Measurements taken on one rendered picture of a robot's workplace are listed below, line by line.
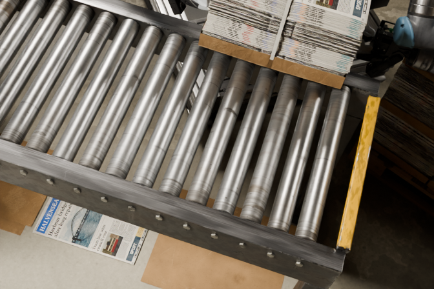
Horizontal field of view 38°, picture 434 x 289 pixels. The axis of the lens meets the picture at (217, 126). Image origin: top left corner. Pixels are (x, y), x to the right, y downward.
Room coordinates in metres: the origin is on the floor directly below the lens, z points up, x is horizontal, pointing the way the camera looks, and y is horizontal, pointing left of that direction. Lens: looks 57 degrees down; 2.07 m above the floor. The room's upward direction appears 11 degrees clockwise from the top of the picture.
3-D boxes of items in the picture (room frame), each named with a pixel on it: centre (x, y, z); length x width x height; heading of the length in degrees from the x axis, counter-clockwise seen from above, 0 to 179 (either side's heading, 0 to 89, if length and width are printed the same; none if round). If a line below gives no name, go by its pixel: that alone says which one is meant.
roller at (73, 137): (0.87, 0.31, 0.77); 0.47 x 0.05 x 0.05; 173
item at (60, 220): (0.87, 0.35, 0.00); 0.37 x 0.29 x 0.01; 83
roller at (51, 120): (0.88, 0.37, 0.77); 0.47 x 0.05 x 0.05; 173
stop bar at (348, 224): (0.78, -0.35, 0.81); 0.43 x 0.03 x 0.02; 173
